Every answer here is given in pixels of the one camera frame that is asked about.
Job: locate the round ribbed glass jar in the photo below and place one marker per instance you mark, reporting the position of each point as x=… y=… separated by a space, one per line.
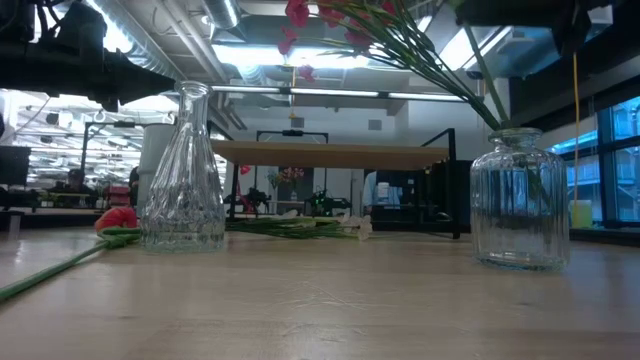
x=520 y=225

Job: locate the red flower bunch green stems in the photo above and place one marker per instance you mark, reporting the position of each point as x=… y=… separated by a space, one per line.
x=300 y=12

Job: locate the single red flower long stem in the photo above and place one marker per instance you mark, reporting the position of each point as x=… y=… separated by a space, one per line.
x=116 y=218

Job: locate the white round column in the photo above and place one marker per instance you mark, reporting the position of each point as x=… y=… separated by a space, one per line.
x=152 y=160

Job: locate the tall conical glass vase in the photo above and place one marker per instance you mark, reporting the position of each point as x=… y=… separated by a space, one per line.
x=185 y=200

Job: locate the black workstation frame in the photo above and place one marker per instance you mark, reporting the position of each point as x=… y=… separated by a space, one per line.
x=85 y=150

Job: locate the person standing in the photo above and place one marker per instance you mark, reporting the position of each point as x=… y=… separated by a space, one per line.
x=134 y=185

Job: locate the background black robot arm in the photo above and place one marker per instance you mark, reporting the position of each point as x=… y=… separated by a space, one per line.
x=325 y=204
x=255 y=197

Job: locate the person seated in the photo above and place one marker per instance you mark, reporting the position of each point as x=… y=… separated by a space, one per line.
x=76 y=179

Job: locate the white flower bunch green stems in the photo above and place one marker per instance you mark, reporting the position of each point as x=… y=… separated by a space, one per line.
x=290 y=227

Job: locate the yellow container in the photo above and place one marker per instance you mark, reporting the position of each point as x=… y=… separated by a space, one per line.
x=582 y=215

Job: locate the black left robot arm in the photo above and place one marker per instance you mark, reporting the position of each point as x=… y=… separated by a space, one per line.
x=40 y=65

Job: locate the background flower bouquet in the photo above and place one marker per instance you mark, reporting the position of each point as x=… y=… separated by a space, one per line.
x=292 y=175

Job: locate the person at desk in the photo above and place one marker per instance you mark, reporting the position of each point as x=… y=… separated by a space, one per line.
x=369 y=192

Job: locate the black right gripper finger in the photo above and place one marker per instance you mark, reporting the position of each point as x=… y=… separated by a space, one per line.
x=572 y=35

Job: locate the silver ceiling air duct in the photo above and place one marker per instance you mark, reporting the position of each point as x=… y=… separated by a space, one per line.
x=222 y=12

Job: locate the wooden shelf board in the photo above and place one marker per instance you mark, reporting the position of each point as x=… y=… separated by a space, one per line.
x=325 y=155

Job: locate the black cabinet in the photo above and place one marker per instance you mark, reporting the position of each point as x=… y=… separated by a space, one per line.
x=400 y=220

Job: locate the black overhead gantry frame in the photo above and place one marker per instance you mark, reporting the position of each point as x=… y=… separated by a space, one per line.
x=292 y=133

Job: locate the black metal shelf frame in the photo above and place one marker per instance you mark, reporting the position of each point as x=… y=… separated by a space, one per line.
x=452 y=200

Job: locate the long ceiling light strip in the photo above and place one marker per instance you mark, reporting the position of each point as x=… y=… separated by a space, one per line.
x=330 y=92

